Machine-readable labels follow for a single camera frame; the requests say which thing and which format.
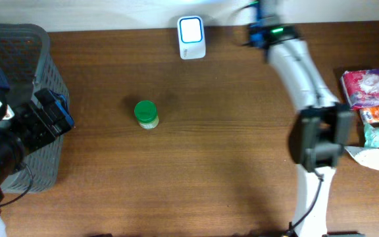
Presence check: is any white barcode scanner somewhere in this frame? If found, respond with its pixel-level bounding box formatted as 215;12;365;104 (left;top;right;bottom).
177;16;206;60

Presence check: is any white bamboo print tube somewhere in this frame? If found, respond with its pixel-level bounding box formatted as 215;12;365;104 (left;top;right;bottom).
345;146;379;171

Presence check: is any orange pocket tissue pack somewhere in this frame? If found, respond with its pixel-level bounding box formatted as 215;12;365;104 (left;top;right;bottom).
359;107;379;124

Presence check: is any red purple tissue pack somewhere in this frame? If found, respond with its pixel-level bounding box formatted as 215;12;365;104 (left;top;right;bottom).
340;69;379;110

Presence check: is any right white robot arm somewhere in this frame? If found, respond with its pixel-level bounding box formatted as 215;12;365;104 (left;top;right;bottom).
248;1;353;236

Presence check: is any green lid glass jar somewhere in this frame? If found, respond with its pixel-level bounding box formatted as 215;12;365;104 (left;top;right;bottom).
134;100;159;130

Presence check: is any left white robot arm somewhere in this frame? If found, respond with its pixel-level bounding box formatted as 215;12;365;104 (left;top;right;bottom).
0;68;74;236

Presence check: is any grey plastic mesh basket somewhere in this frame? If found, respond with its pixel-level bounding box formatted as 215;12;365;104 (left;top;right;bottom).
0;24;70;193

